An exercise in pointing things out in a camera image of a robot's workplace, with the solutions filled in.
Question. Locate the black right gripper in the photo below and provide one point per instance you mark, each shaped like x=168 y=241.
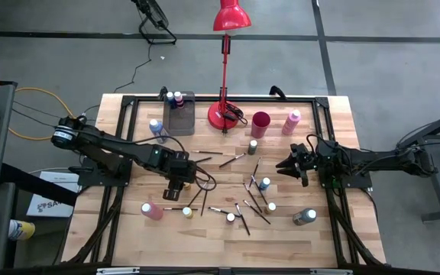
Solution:
x=306 y=164

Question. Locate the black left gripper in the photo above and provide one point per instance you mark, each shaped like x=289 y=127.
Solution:
x=180 y=170

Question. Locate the deep yellow paint bottle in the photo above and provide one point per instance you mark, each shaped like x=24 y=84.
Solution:
x=187 y=187

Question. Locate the light blue paint bottle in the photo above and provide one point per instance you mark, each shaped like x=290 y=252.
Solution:
x=264 y=184

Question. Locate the lemon yellow paint bottle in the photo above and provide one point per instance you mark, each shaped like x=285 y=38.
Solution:
x=187 y=212

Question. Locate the large pink paint bottle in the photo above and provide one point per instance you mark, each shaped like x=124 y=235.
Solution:
x=291 y=123

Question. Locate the dark green paint bottle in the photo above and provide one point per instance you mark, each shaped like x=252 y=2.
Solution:
x=252 y=148

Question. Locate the gold ochre paint bottle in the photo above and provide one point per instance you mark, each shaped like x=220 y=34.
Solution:
x=270 y=208

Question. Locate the large blue paint bottle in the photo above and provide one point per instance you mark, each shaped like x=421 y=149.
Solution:
x=156 y=129

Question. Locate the large coral red paint bottle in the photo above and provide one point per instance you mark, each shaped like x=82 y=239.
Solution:
x=153 y=212

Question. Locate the large grey paint bottle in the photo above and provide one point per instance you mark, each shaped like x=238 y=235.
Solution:
x=303 y=217

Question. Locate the small red paint bottle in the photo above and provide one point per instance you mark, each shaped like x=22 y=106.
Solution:
x=230 y=217

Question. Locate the small pink paint bottle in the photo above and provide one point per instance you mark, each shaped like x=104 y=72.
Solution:
x=178 y=95

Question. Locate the small dark blue paint bottle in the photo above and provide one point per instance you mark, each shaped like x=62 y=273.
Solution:
x=170 y=95

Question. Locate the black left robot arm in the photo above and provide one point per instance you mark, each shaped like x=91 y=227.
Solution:
x=109 y=147

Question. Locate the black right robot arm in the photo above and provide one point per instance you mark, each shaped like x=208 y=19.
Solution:
x=376 y=160

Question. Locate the grey translucent plastic bin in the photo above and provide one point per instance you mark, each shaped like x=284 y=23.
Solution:
x=182 y=122

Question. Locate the dark red plastic cup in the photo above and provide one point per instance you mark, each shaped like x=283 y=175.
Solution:
x=261 y=126

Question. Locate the black clamp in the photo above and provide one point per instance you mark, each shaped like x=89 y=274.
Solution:
x=162 y=91
x=277 y=91

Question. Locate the white cardboard box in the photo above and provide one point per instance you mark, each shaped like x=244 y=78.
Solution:
x=48 y=206

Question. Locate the black metal beam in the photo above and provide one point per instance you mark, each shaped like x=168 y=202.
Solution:
x=33 y=183

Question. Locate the black floor fan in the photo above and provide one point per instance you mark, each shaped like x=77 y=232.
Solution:
x=153 y=15

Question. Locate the red desk lamp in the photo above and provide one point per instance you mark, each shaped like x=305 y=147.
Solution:
x=230 y=17

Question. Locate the yellow white spray can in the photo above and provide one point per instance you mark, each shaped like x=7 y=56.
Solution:
x=23 y=230

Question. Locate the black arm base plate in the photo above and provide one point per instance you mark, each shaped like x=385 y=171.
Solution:
x=90 y=177
x=357 y=182

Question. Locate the black aluminium table frame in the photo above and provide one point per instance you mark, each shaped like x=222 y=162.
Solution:
x=151 y=100

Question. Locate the silver metal bracket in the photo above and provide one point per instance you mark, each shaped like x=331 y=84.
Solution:
x=117 y=270
x=330 y=272

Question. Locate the black metal workbench frame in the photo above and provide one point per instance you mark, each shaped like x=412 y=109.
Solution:
x=439 y=191

